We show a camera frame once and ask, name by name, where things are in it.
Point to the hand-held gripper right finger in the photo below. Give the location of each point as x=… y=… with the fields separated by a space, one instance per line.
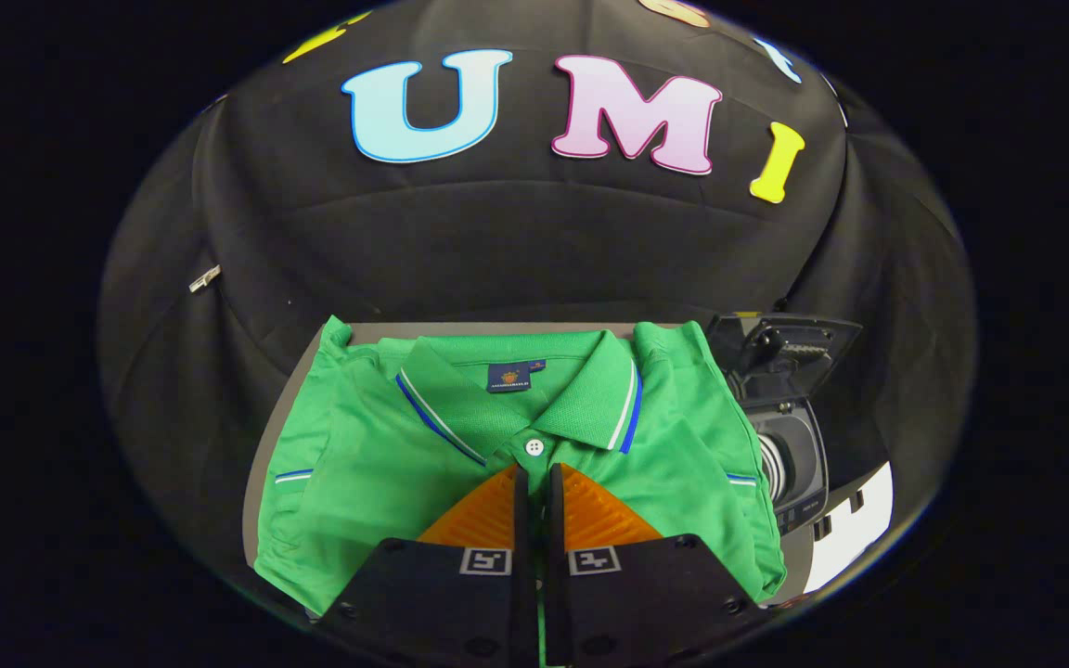
x=555 y=557

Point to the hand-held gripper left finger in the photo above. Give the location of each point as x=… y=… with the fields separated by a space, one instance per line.
x=523 y=557

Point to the green polo shirt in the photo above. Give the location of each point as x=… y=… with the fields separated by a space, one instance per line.
x=377 y=464

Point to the dark transparent washing machine lid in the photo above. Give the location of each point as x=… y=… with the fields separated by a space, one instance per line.
x=794 y=353

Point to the silver clip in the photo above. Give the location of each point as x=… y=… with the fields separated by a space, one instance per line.
x=204 y=278

